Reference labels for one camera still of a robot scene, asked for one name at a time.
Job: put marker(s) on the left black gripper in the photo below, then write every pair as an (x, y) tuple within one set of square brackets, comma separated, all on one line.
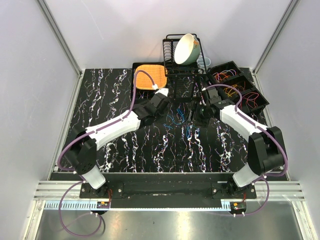
[(165, 111)]

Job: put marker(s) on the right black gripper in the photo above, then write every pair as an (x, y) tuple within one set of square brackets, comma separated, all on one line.
[(202, 122)]

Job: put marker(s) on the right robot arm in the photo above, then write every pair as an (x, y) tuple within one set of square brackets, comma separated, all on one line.
[(266, 153)]

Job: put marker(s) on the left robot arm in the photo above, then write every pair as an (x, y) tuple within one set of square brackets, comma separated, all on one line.
[(81, 153)]

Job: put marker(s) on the orange woven basket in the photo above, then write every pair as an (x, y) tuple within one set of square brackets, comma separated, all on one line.
[(152, 78)]

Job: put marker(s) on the black tray rack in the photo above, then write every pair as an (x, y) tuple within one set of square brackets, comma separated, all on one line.
[(182, 81)]

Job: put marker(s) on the black compartment bin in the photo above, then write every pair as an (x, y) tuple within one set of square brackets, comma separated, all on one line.
[(237, 81)]

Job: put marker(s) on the clear plastic cup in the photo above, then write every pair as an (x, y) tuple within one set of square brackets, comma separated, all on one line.
[(203, 63)]

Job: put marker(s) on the cream ceramic bowl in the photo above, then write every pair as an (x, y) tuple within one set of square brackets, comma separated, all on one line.
[(187, 50)]

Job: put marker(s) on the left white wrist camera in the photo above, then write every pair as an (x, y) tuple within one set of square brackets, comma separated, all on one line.
[(163, 91)]

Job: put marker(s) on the black wire dish rack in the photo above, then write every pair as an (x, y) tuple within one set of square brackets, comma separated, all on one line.
[(171, 68)]

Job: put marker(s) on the left aluminium frame post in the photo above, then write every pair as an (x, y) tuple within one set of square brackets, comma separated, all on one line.
[(48, 15)]

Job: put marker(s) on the aluminium frame post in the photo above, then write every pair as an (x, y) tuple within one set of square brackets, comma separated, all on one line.
[(292, 5), (48, 15)]

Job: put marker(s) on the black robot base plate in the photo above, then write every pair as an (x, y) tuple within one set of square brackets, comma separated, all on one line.
[(205, 185)]

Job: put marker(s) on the slotted cable duct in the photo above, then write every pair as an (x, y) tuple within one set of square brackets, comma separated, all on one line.
[(161, 206)]

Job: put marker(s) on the right aluminium frame post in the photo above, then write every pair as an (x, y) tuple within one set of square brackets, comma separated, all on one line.
[(292, 5)]

